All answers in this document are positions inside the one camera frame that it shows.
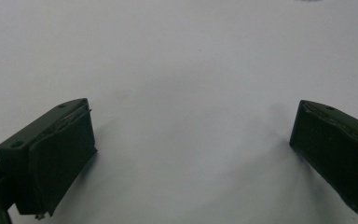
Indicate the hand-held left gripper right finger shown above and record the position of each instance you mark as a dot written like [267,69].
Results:
[335,149]

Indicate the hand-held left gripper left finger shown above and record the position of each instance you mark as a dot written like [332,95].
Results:
[49,155]

